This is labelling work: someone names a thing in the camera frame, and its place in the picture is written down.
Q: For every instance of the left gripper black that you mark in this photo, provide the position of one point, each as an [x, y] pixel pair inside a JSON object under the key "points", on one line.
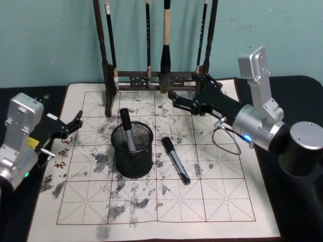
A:
{"points": [[51, 128]]}

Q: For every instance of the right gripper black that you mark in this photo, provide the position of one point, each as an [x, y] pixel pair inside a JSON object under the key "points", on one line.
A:
{"points": [[217, 104]]}

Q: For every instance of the right robot arm silver black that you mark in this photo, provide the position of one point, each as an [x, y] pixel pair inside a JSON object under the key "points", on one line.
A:
{"points": [[262, 126]]}

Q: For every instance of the left robot arm silver black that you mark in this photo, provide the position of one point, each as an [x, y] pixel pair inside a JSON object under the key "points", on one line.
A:
{"points": [[17, 141]]}

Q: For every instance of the black grey marker pen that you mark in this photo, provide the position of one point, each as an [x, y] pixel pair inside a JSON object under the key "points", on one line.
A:
{"points": [[176, 161], [126, 123]]}

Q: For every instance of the thin black calligraphy brush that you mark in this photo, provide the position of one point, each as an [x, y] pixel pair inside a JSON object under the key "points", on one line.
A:
{"points": [[202, 37]]}

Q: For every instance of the dark wooden brush rack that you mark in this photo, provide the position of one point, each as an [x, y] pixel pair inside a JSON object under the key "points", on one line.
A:
{"points": [[105, 75]]}

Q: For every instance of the black mesh pen holder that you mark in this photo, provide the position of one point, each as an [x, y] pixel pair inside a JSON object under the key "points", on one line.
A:
{"points": [[133, 161]]}

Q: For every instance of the thin black brush brown tip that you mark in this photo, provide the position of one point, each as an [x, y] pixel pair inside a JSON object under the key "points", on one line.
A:
{"points": [[148, 37]]}

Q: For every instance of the thin black brush white tip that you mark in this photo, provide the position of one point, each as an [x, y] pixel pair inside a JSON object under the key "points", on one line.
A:
{"points": [[111, 43]]}

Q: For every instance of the black table cloth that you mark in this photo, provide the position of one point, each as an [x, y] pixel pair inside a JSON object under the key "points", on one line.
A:
{"points": [[12, 216]]}

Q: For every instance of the gridded calligraphy practice mat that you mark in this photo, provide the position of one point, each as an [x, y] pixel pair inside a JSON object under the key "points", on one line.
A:
{"points": [[181, 214]]}

